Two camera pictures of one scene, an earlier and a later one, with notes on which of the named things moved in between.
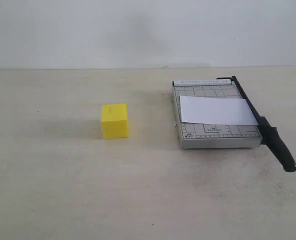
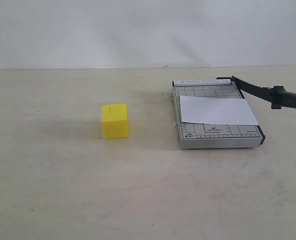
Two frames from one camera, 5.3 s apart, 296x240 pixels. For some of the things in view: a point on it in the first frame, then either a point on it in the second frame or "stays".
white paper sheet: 213,110 stays
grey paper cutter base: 206,135 stays
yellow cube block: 114,121 stays
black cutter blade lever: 270,135 to 277,95
